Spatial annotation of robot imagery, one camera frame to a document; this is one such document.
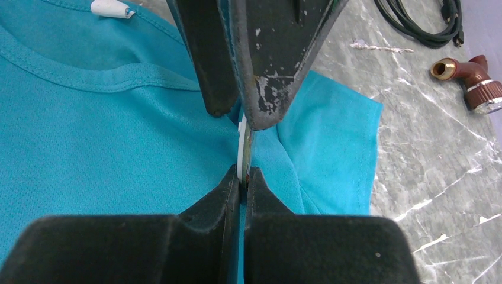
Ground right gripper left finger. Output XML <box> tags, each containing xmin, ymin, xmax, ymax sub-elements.
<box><xmin>1</xmin><ymin>166</ymin><xmax>240</xmax><ymax>283</ymax></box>

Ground white garment tag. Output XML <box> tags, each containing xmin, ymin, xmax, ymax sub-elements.
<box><xmin>91</xmin><ymin>0</ymin><xmax>136</xmax><ymax>19</ymax></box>

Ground round brooch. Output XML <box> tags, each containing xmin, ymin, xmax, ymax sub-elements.
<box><xmin>237</xmin><ymin>114</ymin><xmax>254</xmax><ymax>188</ymax></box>

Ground brown brass faucet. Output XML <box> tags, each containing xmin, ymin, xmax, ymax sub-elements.
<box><xmin>430</xmin><ymin>55</ymin><xmax>501</xmax><ymax>115</ymax></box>

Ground coiled black cable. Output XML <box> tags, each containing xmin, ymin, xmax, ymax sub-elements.
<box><xmin>373</xmin><ymin>0</ymin><xmax>466</xmax><ymax>49</ymax></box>

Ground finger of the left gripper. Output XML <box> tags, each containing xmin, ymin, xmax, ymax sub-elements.
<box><xmin>167</xmin><ymin>0</ymin><xmax>239</xmax><ymax>118</ymax></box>
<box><xmin>229</xmin><ymin>0</ymin><xmax>347</xmax><ymax>131</ymax></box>

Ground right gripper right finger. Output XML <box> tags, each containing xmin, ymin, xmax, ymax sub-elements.
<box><xmin>243</xmin><ymin>167</ymin><xmax>420</xmax><ymax>283</ymax></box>

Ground teal t-shirt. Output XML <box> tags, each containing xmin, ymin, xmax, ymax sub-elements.
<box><xmin>1</xmin><ymin>1</ymin><xmax>382</xmax><ymax>262</ymax></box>

